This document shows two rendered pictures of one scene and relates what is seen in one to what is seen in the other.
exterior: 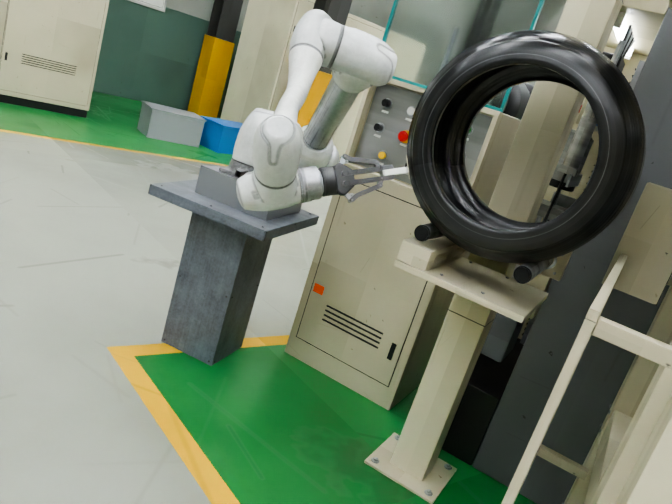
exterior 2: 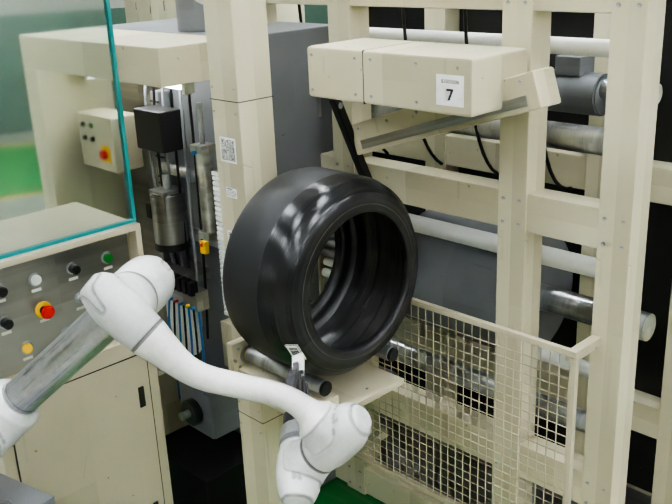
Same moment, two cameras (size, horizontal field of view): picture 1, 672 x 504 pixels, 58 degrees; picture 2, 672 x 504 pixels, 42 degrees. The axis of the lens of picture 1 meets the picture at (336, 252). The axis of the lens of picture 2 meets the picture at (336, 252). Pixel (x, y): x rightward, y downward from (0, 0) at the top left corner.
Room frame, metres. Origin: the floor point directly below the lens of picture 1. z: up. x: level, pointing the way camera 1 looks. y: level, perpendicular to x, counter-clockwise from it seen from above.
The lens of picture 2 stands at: (0.75, 1.81, 2.08)
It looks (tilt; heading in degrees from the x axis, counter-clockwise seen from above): 20 degrees down; 291
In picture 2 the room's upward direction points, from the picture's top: 2 degrees counter-clockwise
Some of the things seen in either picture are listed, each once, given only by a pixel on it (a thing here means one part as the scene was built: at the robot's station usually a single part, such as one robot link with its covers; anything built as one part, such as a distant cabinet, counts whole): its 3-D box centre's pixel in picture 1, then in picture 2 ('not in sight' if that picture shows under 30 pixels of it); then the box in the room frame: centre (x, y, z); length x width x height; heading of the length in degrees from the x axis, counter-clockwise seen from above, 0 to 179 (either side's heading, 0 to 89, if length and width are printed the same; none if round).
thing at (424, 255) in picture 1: (435, 248); (285, 389); (1.74, -0.28, 0.83); 0.36 x 0.09 x 0.06; 155
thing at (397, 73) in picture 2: not in sight; (411, 73); (1.44, -0.62, 1.71); 0.61 x 0.25 x 0.15; 155
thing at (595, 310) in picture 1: (554, 404); (447, 410); (1.34, -0.61, 0.65); 0.90 x 0.02 x 0.70; 155
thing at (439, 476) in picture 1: (412, 464); not in sight; (1.92, -0.49, 0.01); 0.27 x 0.27 x 0.02; 65
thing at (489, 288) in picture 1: (475, 279); (320, 383); (1.68, -0.40, 0.80); 0.37 x 0.36 x 0.02; 65
